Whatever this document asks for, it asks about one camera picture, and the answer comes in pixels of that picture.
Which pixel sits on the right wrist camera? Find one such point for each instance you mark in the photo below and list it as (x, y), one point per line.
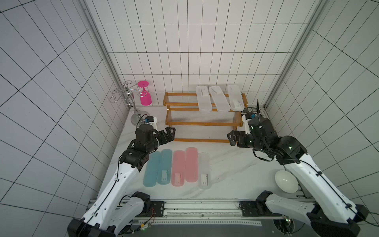
(247, 117)

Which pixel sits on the pink pencil case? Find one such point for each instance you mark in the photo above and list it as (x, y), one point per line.
(178, 168)
(191, 173)

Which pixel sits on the silver metal glass rack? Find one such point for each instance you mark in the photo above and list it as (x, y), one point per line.
(127, 93)

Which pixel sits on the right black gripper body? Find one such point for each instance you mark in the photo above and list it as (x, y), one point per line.
(239, 139)

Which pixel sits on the white egg-shaped object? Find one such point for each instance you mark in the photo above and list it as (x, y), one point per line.
(286, 181)

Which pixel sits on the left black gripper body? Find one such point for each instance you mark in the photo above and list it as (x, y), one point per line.
(160, 137)

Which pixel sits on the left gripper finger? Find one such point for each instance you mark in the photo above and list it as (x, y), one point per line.
(170, 131)
(168, 139)

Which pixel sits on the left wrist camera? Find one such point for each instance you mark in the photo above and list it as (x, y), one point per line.
(151, 120)

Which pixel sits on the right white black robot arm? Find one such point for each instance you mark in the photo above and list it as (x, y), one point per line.
(332, 214)

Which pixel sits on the pink pencil case left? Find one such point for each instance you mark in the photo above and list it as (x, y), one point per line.
(178, 168)

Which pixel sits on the teal pencil case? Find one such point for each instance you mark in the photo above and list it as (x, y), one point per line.
(165, 167)
(152, 167)

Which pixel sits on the teal pencil case far left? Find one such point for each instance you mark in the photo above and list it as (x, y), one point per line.
(152, 167)

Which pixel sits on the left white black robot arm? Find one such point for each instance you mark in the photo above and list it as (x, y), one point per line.
(112, 189)

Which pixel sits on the pink pencil case right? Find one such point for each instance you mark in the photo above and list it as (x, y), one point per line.
(191, 173)

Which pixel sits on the aluminium mounting rail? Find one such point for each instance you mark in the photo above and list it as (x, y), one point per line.
(180, 211)

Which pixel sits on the pink plastic wine glass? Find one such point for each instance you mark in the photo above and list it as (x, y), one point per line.
(145, 96)

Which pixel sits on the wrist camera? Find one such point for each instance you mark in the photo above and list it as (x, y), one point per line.
(151, 120)
(247, 117)

